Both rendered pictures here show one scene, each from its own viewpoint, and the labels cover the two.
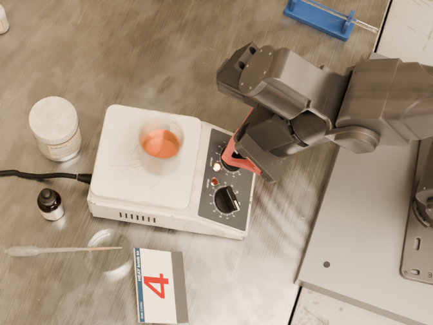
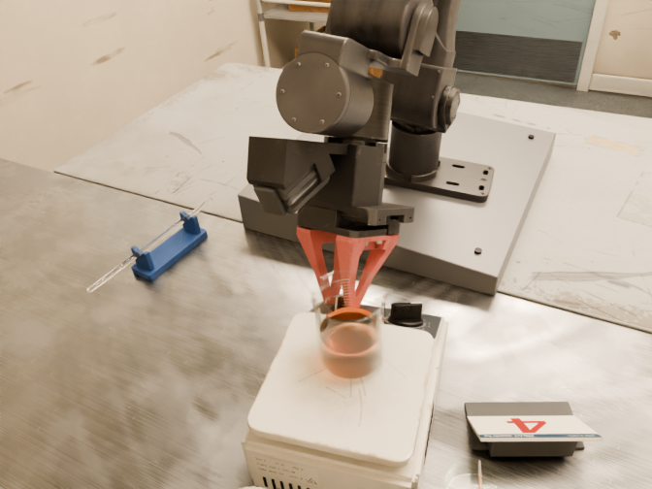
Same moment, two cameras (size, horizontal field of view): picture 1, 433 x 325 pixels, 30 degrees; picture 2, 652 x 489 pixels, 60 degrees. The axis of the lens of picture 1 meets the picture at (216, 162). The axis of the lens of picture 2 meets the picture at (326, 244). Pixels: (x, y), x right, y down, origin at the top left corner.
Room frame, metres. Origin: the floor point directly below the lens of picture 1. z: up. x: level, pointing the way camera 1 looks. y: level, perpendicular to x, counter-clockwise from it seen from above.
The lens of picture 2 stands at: (0.24, 0.34, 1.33)
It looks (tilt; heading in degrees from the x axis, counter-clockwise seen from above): 38 degrees down; 292
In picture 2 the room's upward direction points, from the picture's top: 5 degrees counter-clockwise
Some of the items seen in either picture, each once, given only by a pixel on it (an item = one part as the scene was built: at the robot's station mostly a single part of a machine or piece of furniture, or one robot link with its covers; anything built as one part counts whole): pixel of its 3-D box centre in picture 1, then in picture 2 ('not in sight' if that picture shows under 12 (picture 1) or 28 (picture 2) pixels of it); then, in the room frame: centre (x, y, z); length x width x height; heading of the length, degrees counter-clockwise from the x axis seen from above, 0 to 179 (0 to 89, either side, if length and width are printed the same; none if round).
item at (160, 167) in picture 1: (162, 149); (353, 325); (0.33, 0.06, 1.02); 0.06 x 0.05 x 0.08; 37
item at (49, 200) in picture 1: (49, 201); not in sight; (0.27, 0.19, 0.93); 0.03 x 0.03 x 0.07
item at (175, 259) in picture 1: (161, 285); (527, 420); (0.20, 0.04, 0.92); 0.09 x 0.06 x 0.04; 17
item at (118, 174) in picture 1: (147, 156); (345, 379); (0.34, 0.08, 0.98); 0.12 x 0.12 x 0.01; 3
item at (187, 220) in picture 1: (167, 171); (355, 388); (0.34, 0.06, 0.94); 0.22 x 0.13 x 0.08; 93
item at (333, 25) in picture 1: (321, 12); (168, 243); (0.63, -0.10, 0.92); 0.10 x 0.03 x 0.04; 76
